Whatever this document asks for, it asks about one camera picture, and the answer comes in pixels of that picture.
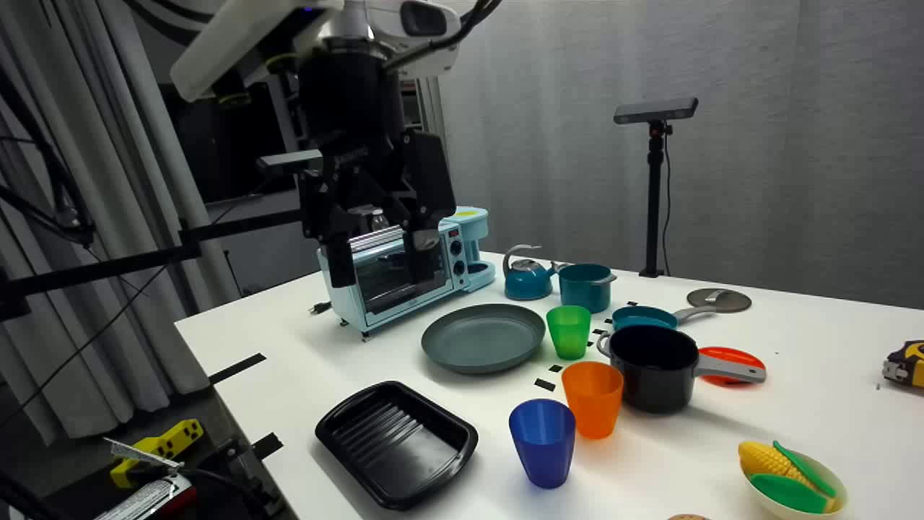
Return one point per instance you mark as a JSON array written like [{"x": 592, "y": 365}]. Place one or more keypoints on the grey-teal round plate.
[{"x": 481, "y": 339}]

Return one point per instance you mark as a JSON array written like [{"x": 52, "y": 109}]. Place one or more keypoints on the black camera stand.
[{"x": 654, "y": 193}]

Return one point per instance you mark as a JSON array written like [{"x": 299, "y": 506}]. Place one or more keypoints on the smooth grey fabric curtain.
[{"x": 819, "y": 147}]

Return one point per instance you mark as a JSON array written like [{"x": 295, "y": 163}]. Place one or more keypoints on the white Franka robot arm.
[{"x": 231, "y": 47}]

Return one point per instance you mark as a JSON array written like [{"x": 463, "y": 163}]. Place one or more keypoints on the grey stereo camera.
[{"x": 289, "y": 160}]

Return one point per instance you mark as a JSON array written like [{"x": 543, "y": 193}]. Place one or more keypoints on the round grey metal lid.
[{"x": 719, "y": 300}]

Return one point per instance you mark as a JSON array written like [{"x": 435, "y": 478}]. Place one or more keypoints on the green plastic cup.
[{"x": 567, "y": 336}]

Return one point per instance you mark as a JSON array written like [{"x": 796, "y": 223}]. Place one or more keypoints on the silver and red tool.
[{"x": 146, "y": 502}]

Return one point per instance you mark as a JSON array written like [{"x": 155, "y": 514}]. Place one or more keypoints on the blue plastic cup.
[{"x": 541, "y": 450}]

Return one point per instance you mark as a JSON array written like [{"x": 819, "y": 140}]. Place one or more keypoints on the orange plastic cup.
[{"x": 592, "y": 407}]

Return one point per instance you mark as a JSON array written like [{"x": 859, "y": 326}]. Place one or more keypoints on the small pale bowl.
[{"x": 840, "y": 491}]

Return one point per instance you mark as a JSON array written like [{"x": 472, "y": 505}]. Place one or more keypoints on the dark monitor screen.
[{"x": 219, "y": 147}]

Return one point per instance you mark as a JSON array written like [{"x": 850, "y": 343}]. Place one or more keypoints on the light blue toy toaster oven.
[{"x": 394, "y": 280}]

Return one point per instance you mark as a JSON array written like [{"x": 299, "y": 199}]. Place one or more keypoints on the small metallic object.
[{"x": 910, "y": 365}]

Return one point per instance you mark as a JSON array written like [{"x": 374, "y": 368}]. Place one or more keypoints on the dark stereo camera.
[{"x": 655, "y": 111}]

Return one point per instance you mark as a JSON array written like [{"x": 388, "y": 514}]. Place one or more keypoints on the pale pleated curtain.
[{"x": 146, "y": 193}]

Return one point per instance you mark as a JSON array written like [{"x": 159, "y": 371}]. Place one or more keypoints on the small black tape square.
[
  {"x": 554, "y": 368},
  {"x": 602, "y": 335}
]

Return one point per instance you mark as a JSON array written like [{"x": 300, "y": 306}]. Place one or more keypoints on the black table edge tape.
[{"x": 266, "y": 447}]

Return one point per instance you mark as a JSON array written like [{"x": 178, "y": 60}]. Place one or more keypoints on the black metal frame bar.
[{"x": 97, "y": 271}]

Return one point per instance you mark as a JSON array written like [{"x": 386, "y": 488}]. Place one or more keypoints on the black ridged baking tray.
[{"x": 394, "y": 444}]

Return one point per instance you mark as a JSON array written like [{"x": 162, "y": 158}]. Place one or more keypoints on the yellow toy corn cob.
[{"x": 767, "y": 460}]

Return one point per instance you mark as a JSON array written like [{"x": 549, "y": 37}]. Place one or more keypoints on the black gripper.
[{"x": 351, "y": 96}]

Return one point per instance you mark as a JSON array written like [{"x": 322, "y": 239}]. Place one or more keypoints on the toy burger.
[{"x": 689, "y": 519}]

